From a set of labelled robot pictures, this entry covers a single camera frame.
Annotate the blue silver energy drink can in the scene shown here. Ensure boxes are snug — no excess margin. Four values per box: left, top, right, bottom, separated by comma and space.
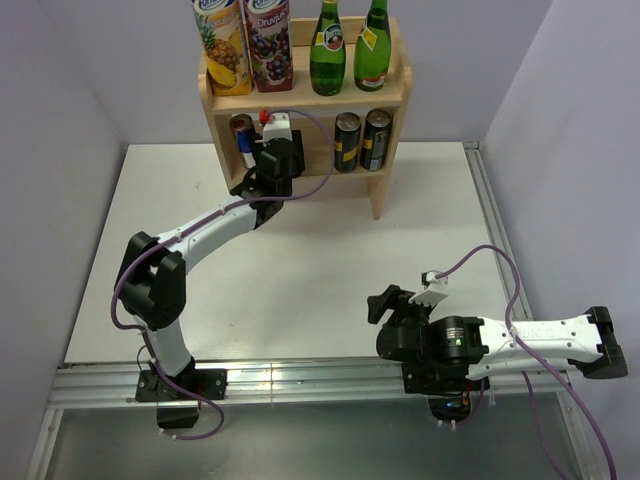
230, 114, 256, 170

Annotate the black gold can front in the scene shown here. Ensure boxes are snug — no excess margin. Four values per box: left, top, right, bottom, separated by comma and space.
334, 112, 361, 173

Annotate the black gold can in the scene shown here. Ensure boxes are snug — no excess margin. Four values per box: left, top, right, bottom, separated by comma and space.
334, 112, 361, 173
360, 109, 393, 171

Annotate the small round green bottle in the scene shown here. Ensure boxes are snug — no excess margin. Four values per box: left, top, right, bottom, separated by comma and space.
309, 1, 346, 96

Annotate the tall green glass bottle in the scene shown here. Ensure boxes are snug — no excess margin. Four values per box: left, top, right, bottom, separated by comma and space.
353, 0, 392, 92

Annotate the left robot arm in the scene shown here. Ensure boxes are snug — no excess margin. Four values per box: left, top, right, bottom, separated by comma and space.
112, 130, 305, 399

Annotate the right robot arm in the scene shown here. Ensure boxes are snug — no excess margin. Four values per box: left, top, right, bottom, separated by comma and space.
367, 282, 628, 394

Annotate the wooden two-tier shelf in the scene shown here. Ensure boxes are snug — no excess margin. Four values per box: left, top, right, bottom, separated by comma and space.
197, 15, 415, 231

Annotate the grape juice carton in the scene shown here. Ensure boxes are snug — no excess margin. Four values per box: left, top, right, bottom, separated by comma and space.
242, 0, 294, 93

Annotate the pineapple juice carton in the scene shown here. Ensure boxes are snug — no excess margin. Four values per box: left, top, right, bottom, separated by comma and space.
192, 0, 252, 96

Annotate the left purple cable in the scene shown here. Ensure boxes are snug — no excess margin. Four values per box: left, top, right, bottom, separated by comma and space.
110, 108, 337, 441

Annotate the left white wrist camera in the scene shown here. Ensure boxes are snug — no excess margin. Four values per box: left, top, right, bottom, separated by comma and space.
259, 111, 293, 145

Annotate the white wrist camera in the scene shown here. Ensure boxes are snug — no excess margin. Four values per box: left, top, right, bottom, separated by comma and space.
259, 111, 293, 145
409, 270, 450, 307

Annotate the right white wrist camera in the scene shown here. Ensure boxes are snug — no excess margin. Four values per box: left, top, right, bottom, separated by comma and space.
409, 270, 450, 307

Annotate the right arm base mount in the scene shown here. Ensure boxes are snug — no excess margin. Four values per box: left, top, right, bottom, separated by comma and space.
401, 362, 490, 423

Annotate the aluminium front rail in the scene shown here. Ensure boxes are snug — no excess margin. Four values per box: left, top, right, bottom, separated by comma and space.
47, 359, 574, 409

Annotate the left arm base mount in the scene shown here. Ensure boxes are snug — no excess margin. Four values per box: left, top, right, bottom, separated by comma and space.
134, 367, 228, 431

